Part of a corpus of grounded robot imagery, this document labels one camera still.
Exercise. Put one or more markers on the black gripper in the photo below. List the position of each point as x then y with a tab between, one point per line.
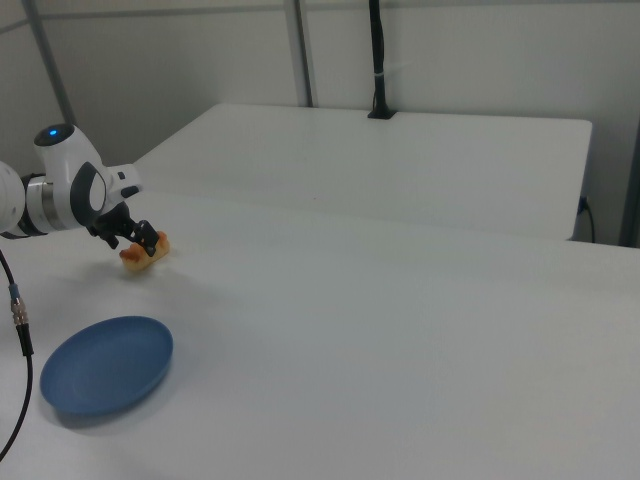
117	222

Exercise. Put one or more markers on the orange glazed bread roll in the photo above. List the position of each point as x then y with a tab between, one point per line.
137	262

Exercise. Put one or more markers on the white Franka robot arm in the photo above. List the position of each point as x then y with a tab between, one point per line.
60	185

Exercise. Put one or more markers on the blue round plate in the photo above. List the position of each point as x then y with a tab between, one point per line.
100	370

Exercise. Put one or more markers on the white side table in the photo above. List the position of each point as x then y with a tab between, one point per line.
400	165

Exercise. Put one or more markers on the upright grey metal frame post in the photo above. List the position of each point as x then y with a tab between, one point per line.
301	50

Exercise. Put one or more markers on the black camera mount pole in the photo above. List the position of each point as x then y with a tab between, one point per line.
379	60

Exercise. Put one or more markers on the dark grey frame post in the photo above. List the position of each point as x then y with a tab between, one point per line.
631	195

